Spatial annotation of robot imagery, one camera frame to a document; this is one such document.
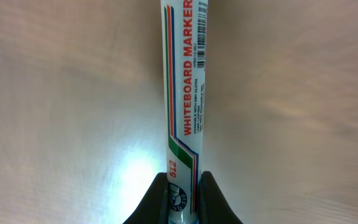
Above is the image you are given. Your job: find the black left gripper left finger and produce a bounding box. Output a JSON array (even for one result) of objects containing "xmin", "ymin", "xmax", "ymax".
[{"xmin": 124, "ymin": 172, "xmax": 169, "ymax": 224}]

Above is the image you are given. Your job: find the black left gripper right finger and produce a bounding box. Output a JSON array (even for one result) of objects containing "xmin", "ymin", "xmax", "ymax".
[{"xmin": 198, "ymin": 171, "xmax": 242, "ymax": 224}]

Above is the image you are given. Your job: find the blue whiteboard marker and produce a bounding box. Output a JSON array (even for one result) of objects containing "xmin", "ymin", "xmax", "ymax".
[{"xmin": 160, "ymin": 0, "xmax": 208, "ymax": 223}]

